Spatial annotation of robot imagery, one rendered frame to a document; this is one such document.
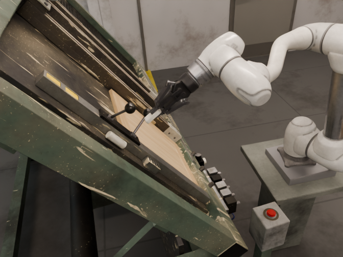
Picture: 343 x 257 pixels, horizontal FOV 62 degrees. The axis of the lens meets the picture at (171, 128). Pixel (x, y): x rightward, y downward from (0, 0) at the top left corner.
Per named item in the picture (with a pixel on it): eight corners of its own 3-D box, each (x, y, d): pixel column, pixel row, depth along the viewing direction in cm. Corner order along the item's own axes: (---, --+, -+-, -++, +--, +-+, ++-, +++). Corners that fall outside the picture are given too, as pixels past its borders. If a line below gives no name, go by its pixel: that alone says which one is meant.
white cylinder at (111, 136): (105, 139, 100) (121, 150, 104) (111, 133, 99) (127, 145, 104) (104, 134, 102) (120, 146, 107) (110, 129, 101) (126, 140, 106)
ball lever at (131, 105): (109, 125, 103) (137, 113, 96) (101, 120, 101) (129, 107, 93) (112, 117, 105) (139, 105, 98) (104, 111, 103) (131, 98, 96)
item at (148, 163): (155, 174, 115) (161, 170, 115) (144, 166, 111) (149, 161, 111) (152, 168, 118) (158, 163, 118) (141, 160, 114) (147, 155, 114)
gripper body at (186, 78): (190, 75, 100) (170, 93, 101) (203, 90, 105) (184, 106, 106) (183, 67, 105) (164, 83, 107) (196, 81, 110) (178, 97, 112)
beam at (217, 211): (230, 264, 131) (249, 250, 129) (217, 257, 123) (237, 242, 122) (135, 73, 304) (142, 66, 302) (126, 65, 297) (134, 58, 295)
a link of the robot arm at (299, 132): (294, 137, 183) (298, 108, 171) (320, 151, 170) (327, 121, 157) (276, 148, 177) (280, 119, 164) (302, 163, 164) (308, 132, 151)
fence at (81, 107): (204, 204, 142) (211, 199, 142) (34, 84, 86) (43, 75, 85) (200, 197, 146) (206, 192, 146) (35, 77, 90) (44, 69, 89)
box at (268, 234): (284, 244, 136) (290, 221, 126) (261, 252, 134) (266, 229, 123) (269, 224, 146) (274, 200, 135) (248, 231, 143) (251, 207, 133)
